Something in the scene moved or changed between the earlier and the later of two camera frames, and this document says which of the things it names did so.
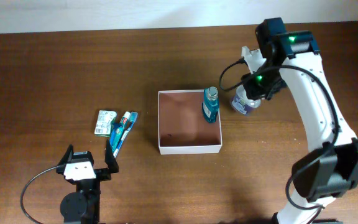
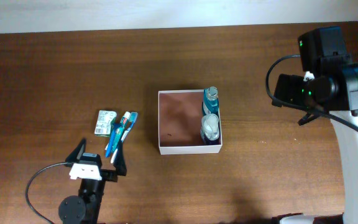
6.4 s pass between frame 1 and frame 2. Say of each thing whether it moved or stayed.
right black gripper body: moved
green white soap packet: stayed
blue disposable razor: stayed
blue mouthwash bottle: stayed
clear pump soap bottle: moved
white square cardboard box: stayed
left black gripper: moved
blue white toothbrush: stayed
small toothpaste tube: stayed
